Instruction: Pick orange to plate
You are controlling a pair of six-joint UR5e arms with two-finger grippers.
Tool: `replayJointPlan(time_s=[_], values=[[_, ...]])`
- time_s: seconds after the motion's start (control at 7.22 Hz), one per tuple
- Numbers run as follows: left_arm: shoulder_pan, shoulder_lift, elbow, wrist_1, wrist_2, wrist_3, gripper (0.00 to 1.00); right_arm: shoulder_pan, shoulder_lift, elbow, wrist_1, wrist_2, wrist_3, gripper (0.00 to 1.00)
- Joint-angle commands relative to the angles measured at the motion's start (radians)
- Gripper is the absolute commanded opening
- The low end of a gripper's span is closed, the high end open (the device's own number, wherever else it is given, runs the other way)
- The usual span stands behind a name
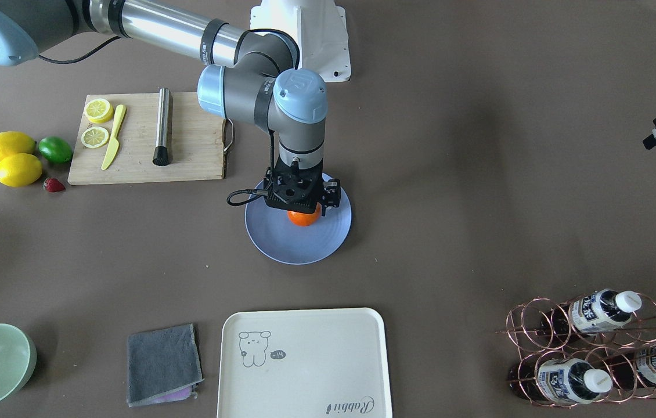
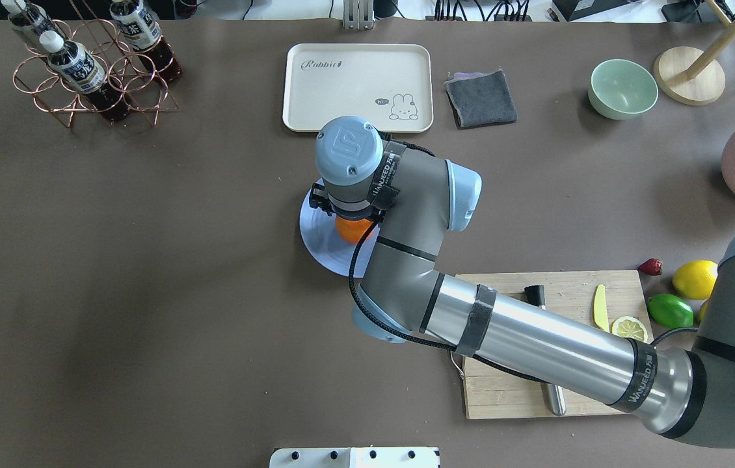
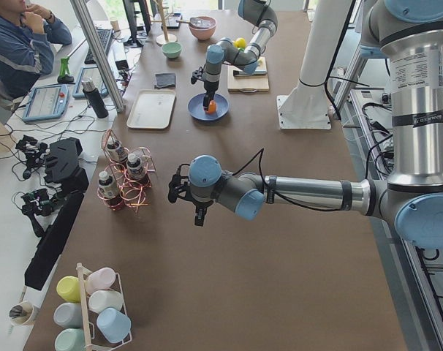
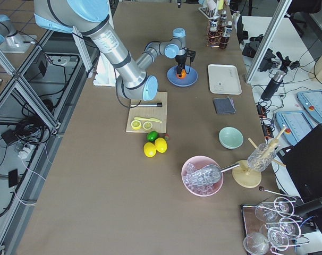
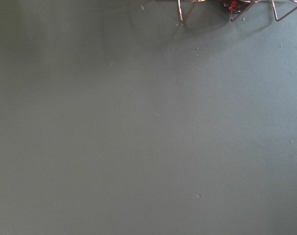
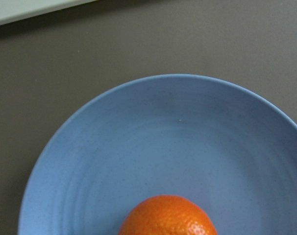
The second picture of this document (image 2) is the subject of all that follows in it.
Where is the wooden cutting board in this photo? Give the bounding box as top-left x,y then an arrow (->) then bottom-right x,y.
459,270 -> 655,420

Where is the copper wire bottle rack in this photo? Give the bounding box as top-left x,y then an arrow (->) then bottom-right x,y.
3,1 -> 183,128

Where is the green bowl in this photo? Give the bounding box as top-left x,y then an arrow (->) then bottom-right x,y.
587,59 -> 659,121

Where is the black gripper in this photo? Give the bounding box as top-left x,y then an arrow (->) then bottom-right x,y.
308,183 -> 336,216

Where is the steel muddler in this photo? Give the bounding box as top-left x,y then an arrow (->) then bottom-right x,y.
523,285 -> 567,417

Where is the yellow plastic knife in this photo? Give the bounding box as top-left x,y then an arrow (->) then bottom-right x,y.
593,284 -> 609,333

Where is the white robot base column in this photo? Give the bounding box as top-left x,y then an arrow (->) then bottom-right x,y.
269,447 -> 441,467

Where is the orange mandarin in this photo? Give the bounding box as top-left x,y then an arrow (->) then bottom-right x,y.
334,216 -> 373,244

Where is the grey folded cloth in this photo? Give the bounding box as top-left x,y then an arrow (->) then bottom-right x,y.
445,69 -> 517,129

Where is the cream rabbit tray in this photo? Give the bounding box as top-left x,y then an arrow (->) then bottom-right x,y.
282,44 -> 434,133

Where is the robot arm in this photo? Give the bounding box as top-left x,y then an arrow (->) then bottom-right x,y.
309,116 -> 735,449

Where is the green lime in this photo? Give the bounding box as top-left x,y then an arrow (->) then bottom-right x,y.
647,293 -> 695,329

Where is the dark sauce bottle middle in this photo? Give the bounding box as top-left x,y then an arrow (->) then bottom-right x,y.
109,1 -> 183,83

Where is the lemon slice upper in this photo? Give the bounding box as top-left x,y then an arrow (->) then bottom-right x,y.
609,316 -> 649,343

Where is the dark sauce bottle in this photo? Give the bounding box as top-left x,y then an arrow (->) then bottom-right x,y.
1,0 -> 66,50
109,1 -> 183,83
40,31 -> 130,122

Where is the red strawberry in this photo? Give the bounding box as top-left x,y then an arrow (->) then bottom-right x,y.
637,257 -> 663,276

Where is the yellow lemon near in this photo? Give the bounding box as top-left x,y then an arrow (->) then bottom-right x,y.
672,260 -> 718,300

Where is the dark sauce bottle front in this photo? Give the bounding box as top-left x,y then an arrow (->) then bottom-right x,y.
40,31 -> 130,122

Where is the dark sauce bottle back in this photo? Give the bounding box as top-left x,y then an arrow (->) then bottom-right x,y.
1,0 -> 66,50

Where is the wooden cup tree stand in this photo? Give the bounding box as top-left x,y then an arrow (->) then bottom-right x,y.
652,1 -> 735,106

